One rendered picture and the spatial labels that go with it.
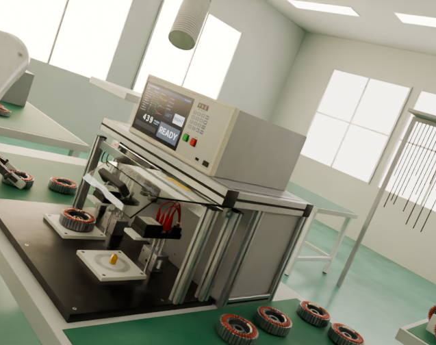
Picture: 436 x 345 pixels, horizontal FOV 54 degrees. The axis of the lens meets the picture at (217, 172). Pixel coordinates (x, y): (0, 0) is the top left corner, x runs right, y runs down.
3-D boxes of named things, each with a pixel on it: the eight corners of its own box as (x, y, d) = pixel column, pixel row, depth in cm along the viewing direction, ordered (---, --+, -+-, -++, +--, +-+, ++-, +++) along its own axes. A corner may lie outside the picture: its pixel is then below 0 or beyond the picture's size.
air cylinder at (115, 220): (111, 235, 145) (116, 220, 144) (100, 225, 150) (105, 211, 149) (123, 235, 149) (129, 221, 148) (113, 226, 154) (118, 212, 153)
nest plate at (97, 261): (100, 281, 112) (102, 277, 112) (76, 253, 122) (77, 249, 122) (146, 279, 123) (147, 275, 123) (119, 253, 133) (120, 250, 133)
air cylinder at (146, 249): (150, 272, 129) (157, 255, 128) (137, 259, 134) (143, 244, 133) (163, 272, 133) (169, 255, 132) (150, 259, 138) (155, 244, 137)
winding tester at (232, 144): (209, 176, 120) (235, 107, 117) (128, 129, 149) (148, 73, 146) (285, 192, 148) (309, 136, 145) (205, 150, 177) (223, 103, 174)
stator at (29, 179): (3, 185, 157) (5, 176, 156) (-1, 175, 166) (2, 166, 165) (34, 191, 163) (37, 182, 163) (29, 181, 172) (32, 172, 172)
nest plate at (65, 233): (62, 238, 128) (63, 235, 128) (43, 217, 138) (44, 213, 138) (105, 239, 139) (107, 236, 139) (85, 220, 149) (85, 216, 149)
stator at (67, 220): (65, 231, 131) (69, 220, 130) (53, 215, 139) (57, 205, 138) (98, 234, 139) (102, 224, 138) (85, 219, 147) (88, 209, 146)
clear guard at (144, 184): (129, 218, 95) (138, 194, 94) (81, 178, 111) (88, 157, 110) (225, 226, 119) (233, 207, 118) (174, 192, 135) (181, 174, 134)
